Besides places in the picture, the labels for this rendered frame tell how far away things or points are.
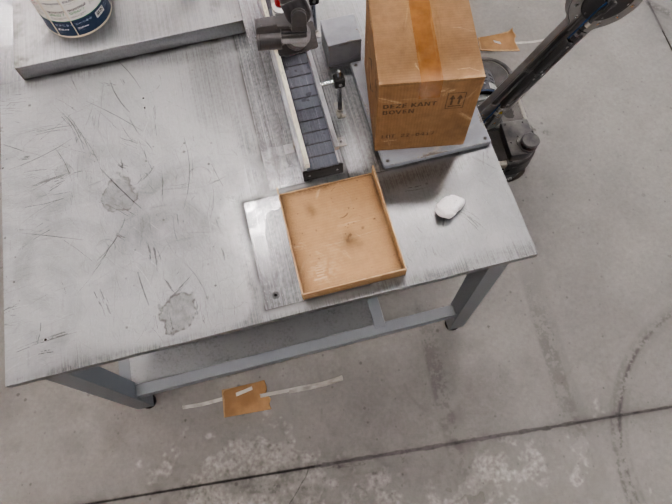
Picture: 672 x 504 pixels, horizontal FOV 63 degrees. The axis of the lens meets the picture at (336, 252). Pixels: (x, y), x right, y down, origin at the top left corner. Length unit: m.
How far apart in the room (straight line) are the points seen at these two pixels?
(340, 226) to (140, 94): 0.72
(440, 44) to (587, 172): 1.43
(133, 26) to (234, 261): 0.81
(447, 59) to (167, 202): 0.79
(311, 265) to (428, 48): 0.58
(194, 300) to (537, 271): 1.46
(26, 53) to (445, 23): 1.20
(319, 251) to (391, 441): 0.95
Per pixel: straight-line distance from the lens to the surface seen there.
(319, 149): 1.47
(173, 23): 1.83
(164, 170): 1.58
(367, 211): 1.43
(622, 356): 2.39
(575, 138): 2.74
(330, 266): 1.37
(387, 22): 1.41
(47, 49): 1.90
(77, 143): 1.72
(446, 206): 1.43
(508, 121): 2.34
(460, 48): 1.37
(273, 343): 1.96
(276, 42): 1.37
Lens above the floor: 2.11
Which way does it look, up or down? 68 degrees down
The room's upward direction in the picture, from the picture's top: 4 degrees counter-clockwise
